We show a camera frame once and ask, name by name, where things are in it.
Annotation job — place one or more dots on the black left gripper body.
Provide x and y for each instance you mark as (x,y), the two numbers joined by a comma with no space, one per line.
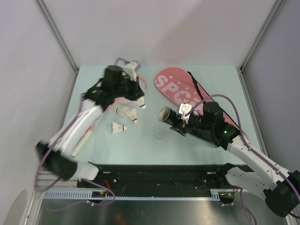
(129,86)

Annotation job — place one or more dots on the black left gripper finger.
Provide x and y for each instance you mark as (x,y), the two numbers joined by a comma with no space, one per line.
(140,92)
(132,96)

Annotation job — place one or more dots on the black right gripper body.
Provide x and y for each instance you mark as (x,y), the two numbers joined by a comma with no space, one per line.
(195,122)

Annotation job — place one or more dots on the white feather shuttlecock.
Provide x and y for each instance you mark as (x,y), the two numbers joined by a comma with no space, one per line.
(122,111)
(141,102)
(118,127)
(131,113)

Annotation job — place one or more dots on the black shuttlecock tube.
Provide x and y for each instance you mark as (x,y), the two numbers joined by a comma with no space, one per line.
(170,117)

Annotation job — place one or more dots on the clear tube lid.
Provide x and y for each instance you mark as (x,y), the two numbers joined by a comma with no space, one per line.
(159,134)

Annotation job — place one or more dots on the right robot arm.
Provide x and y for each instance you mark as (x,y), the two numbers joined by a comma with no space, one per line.
(277,186)

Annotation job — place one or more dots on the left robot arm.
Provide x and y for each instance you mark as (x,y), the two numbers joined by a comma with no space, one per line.
(55,154)

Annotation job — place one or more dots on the pink badminton racket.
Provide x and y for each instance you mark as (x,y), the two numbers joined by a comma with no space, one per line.
(82,143)

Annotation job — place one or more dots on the pink racket bag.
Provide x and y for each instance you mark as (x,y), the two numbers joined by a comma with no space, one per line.
(180,86)

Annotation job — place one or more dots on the right aluminium frame post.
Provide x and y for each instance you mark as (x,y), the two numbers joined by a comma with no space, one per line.
(271,16)

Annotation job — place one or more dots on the aluminium frame post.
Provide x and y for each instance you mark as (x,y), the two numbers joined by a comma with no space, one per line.
(271,16)
(56,33)

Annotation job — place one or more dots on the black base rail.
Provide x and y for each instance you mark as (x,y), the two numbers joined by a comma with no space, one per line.
(165,180)

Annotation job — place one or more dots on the left aluminium frame post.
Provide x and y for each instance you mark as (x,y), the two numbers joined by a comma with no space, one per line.
(56,33)

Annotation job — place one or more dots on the white slotted cable duct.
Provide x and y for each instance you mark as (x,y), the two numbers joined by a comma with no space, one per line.
(104,195)

